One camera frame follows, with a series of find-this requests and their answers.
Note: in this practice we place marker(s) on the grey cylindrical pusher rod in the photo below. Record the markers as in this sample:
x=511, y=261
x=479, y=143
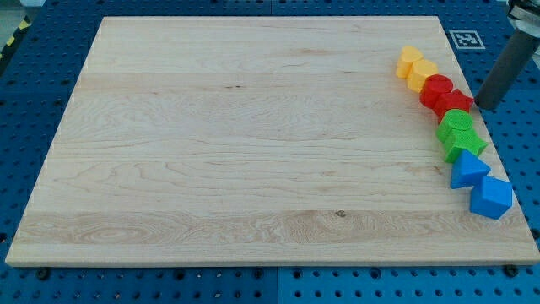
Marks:
x=511, y=61

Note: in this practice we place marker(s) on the silver robot tool mount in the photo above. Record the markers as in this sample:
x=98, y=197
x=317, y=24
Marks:
x=524, y=16

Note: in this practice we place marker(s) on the red star block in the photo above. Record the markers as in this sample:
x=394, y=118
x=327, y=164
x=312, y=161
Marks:
x=451, y=100

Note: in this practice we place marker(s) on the red cylinder block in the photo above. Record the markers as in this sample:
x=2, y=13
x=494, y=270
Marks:
x=434, y=86

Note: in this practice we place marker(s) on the green cylinder block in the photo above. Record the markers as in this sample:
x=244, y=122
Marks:
x=453, y=119

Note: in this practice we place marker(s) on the yellow hexagon block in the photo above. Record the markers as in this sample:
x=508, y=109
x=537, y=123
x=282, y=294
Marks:
x=419, y=72

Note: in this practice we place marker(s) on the green star block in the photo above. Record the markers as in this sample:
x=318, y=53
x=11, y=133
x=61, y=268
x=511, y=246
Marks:
x=459, y=140

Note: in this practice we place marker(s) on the yellow heart block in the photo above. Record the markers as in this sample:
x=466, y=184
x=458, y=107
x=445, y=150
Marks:
x=408, y=55

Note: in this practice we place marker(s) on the blue triangle block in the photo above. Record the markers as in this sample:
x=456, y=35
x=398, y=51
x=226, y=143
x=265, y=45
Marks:
x=468, y=170

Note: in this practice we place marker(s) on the blue cube block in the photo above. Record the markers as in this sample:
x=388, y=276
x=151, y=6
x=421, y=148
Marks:
x=491, y=197

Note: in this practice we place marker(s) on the black white fiducial marker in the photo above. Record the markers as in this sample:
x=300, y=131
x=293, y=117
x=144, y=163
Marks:
x=467, y=39

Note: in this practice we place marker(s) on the black bolt front right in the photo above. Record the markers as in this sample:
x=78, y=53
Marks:
x=511, y=270

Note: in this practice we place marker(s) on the black bolt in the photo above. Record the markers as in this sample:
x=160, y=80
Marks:
x=43, y=274
x=511, y=270

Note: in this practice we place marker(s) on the light wooden board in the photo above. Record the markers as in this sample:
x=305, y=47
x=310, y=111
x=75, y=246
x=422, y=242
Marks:
x=256, y=141

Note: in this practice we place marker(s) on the black bolt front left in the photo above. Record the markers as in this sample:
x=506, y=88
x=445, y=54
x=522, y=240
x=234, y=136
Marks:
x=43, y=274

